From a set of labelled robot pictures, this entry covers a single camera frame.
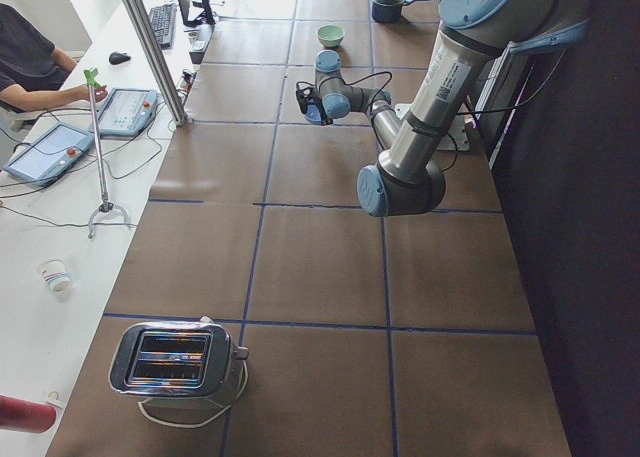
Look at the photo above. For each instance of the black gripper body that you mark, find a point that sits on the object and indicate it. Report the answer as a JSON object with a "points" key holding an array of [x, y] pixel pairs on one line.
{"points": [[320, 112]]}

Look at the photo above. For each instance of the green bowl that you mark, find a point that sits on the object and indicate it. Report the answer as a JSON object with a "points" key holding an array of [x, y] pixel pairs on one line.
{"points": [[330, 35]]}

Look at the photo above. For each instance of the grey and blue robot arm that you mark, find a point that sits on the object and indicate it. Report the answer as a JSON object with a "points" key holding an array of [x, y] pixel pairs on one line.
{"points": [[406, 180]]}

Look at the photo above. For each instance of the blue saucepan with lid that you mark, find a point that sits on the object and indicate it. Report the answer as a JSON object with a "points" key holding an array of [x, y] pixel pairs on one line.
{"points": [[390, 11]]}

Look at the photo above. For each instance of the black monitor stand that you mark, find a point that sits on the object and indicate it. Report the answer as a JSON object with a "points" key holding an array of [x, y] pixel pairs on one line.
{"points": [[196, 12]]}

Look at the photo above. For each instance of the black keyboard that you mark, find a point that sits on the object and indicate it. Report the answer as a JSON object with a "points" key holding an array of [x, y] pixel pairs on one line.
{"points": [[162, 19]]}

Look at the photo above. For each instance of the far teach pendant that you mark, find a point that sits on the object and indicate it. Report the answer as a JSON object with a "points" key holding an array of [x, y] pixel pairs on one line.
{"points": [[126, 112]]}

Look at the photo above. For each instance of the teach pendant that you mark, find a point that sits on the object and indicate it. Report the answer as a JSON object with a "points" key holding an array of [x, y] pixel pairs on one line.
{"points": [[50, 156], [126, 112]]}

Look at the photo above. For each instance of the black computer mouse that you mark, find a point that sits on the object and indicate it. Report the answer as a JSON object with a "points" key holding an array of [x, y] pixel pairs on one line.
{"points": [[117, 58]]}

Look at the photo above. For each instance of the metal reacher grabber tool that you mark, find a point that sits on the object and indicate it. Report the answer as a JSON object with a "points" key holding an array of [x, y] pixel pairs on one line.
{"points": [[106, 206]]}

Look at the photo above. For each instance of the near teach pendant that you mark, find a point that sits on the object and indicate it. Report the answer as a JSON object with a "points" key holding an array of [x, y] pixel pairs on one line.
{"points": [[50, 156]]}

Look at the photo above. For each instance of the seated person in black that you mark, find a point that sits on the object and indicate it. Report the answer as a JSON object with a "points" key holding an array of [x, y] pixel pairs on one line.
{"points": [[33, 68]]}

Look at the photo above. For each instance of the silver toaster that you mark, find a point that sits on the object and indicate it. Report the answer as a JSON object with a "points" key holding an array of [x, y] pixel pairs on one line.
{"points": [[179, 360]]}

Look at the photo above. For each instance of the paper cup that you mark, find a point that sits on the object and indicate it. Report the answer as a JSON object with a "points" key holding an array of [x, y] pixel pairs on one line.
{"points": [[55, 274]]}

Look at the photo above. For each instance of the red cylinder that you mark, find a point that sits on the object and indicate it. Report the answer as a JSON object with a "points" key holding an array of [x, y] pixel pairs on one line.
{"points": [[26, 416]]}

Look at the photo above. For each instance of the aluminium frame post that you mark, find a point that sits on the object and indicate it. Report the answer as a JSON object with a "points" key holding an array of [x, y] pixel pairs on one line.
{"points": [[153, 53]]}

